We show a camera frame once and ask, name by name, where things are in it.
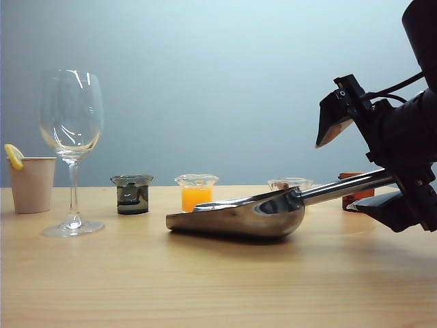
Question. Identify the glass beaker with orange juice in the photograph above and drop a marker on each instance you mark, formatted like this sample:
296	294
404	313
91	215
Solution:
195	196

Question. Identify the smoky grey glass pitcher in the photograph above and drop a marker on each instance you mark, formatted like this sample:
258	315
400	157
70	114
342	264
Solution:
131	200

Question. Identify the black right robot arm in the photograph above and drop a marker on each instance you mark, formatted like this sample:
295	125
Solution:
423	34

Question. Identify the yellow lemon slice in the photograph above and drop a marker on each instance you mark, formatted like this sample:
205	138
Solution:
14	156

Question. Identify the stainless steel ice scoop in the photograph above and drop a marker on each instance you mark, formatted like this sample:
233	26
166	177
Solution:
246	218

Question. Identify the beige paper cup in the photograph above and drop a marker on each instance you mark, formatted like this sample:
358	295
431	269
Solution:
32	188

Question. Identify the amber glass pitcher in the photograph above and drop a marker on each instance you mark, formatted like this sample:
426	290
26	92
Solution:
350	175

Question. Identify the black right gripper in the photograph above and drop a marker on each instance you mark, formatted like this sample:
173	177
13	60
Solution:
406	136

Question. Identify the tall clear wine glass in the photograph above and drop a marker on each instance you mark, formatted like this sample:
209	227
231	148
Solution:
70	136

